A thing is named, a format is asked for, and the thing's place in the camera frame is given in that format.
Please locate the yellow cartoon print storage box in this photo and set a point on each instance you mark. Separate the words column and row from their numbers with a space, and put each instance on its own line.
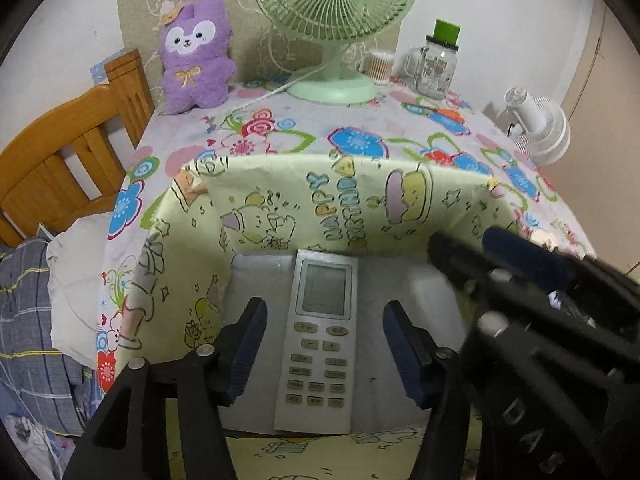
column 280, row 200

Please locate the glass jar mug green lid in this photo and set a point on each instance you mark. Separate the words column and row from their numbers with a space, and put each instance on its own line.
column 435, row 70

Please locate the white remote control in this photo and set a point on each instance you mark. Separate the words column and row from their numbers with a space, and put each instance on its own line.
column 320, row 360

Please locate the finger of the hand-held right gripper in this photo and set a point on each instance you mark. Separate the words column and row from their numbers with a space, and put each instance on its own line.
column 525, row 252
column 505, row 360

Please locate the beige door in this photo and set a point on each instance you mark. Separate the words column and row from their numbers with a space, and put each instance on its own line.
column 610, row 110

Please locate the beige patterned wall poster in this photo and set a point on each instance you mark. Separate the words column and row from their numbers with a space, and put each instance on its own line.
column 135, row 20

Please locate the blue patterned paper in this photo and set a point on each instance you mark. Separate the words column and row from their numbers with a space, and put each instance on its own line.
column 100, row 72

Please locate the purple plush toy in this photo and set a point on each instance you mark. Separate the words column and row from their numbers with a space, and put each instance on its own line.
column 192, row 80

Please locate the white clip fan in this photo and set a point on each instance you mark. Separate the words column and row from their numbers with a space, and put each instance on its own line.
column 545, row 130

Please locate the white pillow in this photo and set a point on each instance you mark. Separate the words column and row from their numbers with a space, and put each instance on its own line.
column 75, row 280

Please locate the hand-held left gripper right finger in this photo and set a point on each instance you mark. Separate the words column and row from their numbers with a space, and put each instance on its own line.
column 404, row 355

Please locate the green desk fan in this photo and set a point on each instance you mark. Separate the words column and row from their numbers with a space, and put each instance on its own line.
column 330, row 0

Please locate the floral tablecloth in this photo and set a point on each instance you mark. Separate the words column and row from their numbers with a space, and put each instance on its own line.
column 310, row 120

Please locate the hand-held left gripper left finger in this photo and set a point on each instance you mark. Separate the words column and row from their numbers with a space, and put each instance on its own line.
column 245, row 355

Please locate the light printed cloth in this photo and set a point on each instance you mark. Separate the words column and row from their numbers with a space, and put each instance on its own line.
column 30, row 440

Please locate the grey plaid blanket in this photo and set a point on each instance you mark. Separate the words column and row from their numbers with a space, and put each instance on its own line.
column 25, row 310

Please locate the cream small flat item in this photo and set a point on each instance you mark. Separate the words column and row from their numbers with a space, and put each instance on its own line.
column 539, row 236

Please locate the cotton swab container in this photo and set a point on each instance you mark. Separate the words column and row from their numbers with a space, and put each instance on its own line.
column 378, row 67

